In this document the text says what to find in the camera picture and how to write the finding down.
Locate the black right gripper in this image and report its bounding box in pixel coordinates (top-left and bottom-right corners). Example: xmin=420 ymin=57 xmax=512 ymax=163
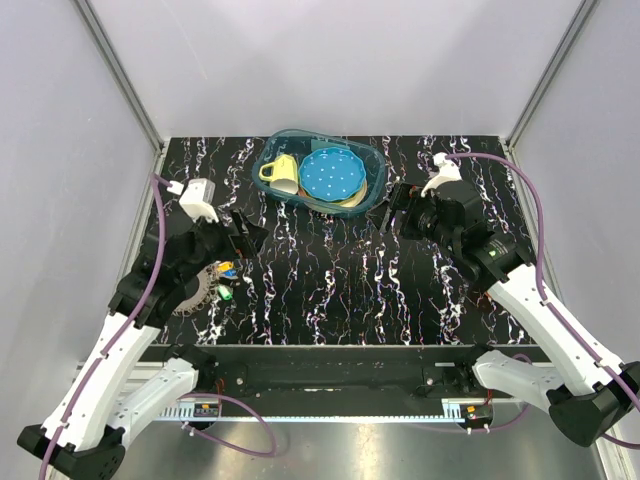
xmin=365 ymin=180 xmax=460 ymax=253

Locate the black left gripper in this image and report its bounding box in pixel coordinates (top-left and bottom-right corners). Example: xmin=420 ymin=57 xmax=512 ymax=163
xmin=178 ymin=206 xmax=269 ymax=283

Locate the silver metal key disc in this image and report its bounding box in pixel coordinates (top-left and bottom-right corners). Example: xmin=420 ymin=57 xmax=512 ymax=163
xmin=173 ymin=264 xmax=219 ymax=316

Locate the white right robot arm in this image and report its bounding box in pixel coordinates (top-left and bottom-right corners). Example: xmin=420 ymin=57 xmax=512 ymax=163
xmin=367 ymin=181 xmax=639 ymax=447

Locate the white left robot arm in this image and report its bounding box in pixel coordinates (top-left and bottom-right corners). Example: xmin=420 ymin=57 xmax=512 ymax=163
xmin=17 ymin=210 xmax=268 ymax=479

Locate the blue dotted plate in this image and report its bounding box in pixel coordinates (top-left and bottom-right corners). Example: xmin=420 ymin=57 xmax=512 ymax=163
xmin=298 ymin=147 xmax=366 ymax=202

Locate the yellow mug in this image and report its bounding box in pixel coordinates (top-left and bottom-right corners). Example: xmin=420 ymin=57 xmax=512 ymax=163
xmin=258 ymin=154 xmax=299 ymax=195

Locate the teal plastic bin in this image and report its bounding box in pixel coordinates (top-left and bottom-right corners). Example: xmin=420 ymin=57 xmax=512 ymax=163
xmin=252 ymin=129 xmax=387 ymax=218

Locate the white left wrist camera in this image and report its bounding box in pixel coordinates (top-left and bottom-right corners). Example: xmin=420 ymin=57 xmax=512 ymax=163
xmin=167 ymin=178 xmax=219 ymax=223

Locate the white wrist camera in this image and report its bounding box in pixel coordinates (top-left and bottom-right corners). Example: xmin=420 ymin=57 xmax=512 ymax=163
xmin=167 ymin=178 xmax=219 ymax=223
xmin=420 ymin=152 xmax=462 ymax=198

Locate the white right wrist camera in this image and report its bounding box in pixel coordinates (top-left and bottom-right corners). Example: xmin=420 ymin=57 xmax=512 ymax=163
xmin=420 ymin=152 xmax=462 ymax=198

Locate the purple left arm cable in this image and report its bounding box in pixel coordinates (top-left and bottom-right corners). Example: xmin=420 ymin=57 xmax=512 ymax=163
xmin=37 ymin=173 xmax=279 ymax=480

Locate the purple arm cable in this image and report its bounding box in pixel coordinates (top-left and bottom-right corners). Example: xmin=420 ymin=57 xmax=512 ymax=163
xmin=37 ymin=173 xmax=279 ymax=480
xmin=407 ymin=152 xmax=640 ymax=446

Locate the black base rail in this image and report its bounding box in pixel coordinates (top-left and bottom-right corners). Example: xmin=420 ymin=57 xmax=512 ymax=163
xmin=144 ymin=343 xmax=516 ymax=419

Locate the left aluminium frame post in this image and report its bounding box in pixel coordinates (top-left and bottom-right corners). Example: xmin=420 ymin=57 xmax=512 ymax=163
xmin=71 ymin=0 xmax=164 ymax=154

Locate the aluminium frame post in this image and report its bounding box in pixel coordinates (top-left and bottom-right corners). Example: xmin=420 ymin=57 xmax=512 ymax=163
xmin=71 ymin=0 xmax=164 ymax=154
xmin=504 ymin=0 xmax=600 ymax=151

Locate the right aluminium frame post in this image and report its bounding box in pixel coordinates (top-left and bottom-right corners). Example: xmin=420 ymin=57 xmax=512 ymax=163
xmin=504 ymin=0 xmax=600 ymax=151

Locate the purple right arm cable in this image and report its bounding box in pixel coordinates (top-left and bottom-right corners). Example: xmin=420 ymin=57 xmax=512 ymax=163
xmin=407 ymin=152 xmax=640 ymax=446

